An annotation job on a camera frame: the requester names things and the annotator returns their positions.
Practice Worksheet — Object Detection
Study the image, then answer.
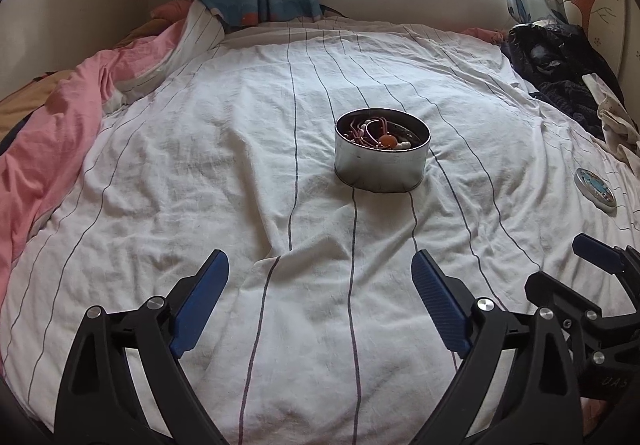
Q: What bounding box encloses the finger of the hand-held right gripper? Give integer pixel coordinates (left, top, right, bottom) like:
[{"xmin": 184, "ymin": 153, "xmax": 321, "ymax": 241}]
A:
[
  {"xmin": 525, "ymin": 270, "xmax": 601, "ymax": 326},
  {"xmin": 572, "ymin": 233, "xmax": 640, "ymax": 286}
]

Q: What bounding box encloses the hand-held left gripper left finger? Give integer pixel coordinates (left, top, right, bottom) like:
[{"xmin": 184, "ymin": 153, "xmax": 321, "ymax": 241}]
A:
[{"xmin": 54, "ymin": 249, "xmax": 231, "ymax": 445}]

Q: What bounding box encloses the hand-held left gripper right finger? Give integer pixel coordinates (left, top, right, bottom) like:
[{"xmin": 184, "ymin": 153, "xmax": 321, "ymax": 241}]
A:
[{"xmin": 410, "ymin": 249, "xmax": 583, "ymax": 445}]

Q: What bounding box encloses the round metal tin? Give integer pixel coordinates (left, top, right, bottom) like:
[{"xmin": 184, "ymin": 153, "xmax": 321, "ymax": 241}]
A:
[{"xmin": 333, "ymin": 108, "xmax": 432, "ymax": 194}]

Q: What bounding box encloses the tangle of red cord bracelets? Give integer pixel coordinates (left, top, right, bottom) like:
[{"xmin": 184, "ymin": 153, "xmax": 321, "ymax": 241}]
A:
[{"xmin": 345, "ymin": 112, "xmax": 401, "ymax": 150}]

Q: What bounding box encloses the person's right forearm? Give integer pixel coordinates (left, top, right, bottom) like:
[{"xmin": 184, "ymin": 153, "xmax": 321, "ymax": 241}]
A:
[{"xmin": 580, "ymin": 397, "xmax": 626, "ymax": 445}]

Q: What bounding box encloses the round tin lid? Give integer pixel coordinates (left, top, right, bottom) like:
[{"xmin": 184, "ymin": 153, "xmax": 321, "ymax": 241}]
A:
[{"xmin": 574, "ymin": 168, "xmax": 619, "ymax": 214}]

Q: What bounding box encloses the white striped bed sheet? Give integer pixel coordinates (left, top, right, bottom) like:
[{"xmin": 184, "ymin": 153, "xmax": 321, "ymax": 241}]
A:
[{"xmin": 0, "ymin": 20, "xmax": 640, "ymax": 445}]

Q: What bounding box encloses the cream cloth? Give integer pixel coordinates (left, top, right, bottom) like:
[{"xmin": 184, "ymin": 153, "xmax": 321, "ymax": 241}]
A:
[{"xmin": 582, "ymin": 72, "xmax": 640, "ymax": 161}]

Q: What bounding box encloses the black jacket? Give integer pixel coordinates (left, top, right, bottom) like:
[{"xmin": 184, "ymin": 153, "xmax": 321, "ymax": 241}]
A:
[{"xmin": 500, "ymin": 22, "xmax": 626, "ymax": 138}]

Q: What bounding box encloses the pink striped quilt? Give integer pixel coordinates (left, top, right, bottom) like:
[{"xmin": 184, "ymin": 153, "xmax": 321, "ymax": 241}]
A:
[{"xmin": 0, "ymin": 2, "xmax": 226, "ymax": 298}]

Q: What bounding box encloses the small pink cloth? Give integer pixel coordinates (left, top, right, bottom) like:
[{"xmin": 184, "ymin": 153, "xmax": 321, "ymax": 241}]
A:
[{"xmin": 460, "ymin": 25, "xmax": 507, "ymax": 44}]

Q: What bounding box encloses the salmon pillow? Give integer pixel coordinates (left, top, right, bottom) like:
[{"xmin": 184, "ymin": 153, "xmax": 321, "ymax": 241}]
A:
[{"xmin": 150, "ymin": 0, "xmax": 194, "ymax": 22}]

